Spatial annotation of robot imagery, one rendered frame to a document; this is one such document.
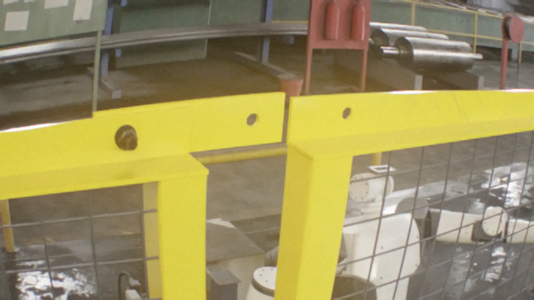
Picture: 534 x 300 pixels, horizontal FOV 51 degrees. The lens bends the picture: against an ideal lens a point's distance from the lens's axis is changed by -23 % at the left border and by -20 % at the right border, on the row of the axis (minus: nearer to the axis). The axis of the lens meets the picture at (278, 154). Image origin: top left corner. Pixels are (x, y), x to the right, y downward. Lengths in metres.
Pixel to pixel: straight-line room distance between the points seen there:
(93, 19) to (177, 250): 6.15
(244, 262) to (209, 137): 1.64
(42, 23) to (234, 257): 4.73
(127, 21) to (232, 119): 8.70
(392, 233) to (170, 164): 1.05
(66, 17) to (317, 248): 6.05
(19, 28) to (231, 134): 5.95
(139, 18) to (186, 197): 8.82
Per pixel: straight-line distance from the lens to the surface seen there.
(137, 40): 7.94
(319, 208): 0.70
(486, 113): 0.92
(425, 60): 9.25
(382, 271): 1.60
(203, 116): 0.66
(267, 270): 1.28
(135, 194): 5.14
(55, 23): 6.63
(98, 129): 0.61
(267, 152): 4.62
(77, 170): 0.61
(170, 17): 9.59
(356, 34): 8.19
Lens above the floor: 2.02
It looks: 19 degrees down
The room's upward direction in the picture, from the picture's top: 5 degrees clockwise
